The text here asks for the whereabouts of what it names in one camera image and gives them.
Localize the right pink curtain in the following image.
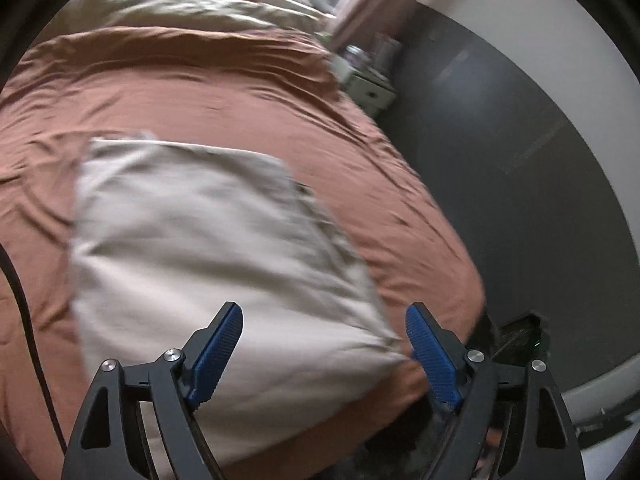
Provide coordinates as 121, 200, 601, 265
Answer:
329, 0, 416, 52

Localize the black cable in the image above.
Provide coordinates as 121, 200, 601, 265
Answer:
0, 242, 68, 453

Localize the beige zip jacket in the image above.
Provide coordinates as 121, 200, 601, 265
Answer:
70, 138, 404, 466

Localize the white bedside nightstand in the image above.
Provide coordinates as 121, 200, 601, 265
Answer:
331, 55, 396, 119

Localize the rust brown duvet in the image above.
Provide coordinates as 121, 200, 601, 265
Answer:
0, 25, 486, 480

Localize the olive beige duvet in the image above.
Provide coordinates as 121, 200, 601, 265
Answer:
37, 0, 329, 42

